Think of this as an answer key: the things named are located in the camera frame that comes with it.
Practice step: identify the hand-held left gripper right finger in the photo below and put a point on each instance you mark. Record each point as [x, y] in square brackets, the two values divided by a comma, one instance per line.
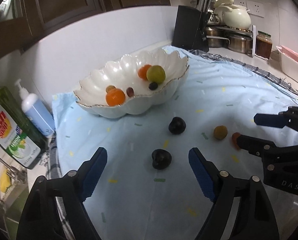
[201, 175]

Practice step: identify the small dark grape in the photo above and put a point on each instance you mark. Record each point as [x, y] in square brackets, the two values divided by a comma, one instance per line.
[153, 86]

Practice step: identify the white scalloped ceramic bowl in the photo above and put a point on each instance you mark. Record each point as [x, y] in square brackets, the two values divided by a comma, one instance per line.
[101, 80]

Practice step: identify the yellow sponge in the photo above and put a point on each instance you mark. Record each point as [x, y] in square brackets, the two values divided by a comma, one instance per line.
[4, 182]

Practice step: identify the brown window frame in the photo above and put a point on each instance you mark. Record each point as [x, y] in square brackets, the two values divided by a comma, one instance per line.
[63, 5]

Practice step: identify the white wall socket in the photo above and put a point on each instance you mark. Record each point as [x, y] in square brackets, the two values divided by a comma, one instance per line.
[239, 3]
[256, 8]

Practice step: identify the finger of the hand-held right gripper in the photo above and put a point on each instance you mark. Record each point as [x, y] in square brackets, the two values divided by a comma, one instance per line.
[254, 143]
[276, 120]

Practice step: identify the light blue cloth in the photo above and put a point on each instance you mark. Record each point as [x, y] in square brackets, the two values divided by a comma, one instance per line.
[138, 205]

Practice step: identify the small steel faucet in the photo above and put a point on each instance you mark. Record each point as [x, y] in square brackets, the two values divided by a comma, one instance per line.
[13, 173]

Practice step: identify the glass jar of red sauce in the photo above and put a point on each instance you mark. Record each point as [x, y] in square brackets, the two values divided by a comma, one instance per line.
[263, 46]

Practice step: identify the steel cooking pot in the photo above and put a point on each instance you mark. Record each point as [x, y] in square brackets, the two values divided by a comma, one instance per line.
[239, 43]
[215, 38]

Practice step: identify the checked grey cloth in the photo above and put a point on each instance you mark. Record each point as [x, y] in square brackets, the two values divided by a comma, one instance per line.
[264, 75]

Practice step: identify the green dish soap bottle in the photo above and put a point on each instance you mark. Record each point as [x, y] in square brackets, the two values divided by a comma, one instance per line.
[13, 130]

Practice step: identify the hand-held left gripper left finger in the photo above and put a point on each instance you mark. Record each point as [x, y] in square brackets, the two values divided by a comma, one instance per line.
[93, 175]

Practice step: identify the dark purple plum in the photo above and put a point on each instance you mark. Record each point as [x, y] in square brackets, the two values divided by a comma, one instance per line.
[177, 125]
[161, 158]

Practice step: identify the green round fruit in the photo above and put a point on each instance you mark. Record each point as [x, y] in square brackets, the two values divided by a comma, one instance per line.
[156, 74]

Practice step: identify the cream ceramic pot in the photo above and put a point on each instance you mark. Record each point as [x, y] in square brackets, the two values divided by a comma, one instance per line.
[236, 17]

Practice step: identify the white blue pump bottle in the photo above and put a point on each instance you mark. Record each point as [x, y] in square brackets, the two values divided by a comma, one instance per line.
[36, 112]

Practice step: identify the white plastic tub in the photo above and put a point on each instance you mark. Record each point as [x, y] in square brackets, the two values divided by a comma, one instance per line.
[289, 66]

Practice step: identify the small tan round fruit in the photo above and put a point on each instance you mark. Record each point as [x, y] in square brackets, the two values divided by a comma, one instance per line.
[110, 88]

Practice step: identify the black knife block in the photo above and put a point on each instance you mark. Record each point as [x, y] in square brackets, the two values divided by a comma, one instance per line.
[189, 30]

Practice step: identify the orange tangerine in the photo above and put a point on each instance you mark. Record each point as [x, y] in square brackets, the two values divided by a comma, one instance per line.
[115, 97]
[143, 72]

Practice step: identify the small white ceramic pot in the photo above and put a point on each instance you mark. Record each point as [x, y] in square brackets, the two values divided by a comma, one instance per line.
[222, 2]

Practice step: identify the red jujube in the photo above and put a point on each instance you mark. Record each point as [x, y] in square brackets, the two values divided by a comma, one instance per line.
[235, 140]
[130, 91]

